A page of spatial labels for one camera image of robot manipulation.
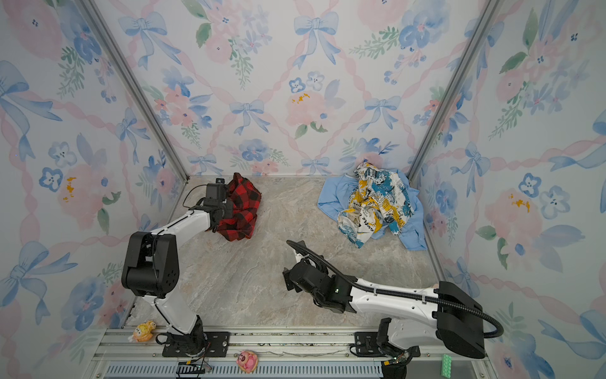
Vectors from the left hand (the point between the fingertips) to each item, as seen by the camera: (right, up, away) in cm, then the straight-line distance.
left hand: (222, 202), depth 97 cm
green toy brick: (+76, -49, -26) cm, 94 cm away
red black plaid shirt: (+10, +1, +1) cm, 10 cm away
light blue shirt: (+48, +4, +17) cm, 51 cm away
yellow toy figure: (-16, -40, -23) cm, 49 cm away
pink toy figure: (+17, -47, -28) cm, 57 cm away
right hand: (+31, -21, -18) cm, 41 cm away
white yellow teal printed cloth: (+65, +2, 0) cm, 65 cm away
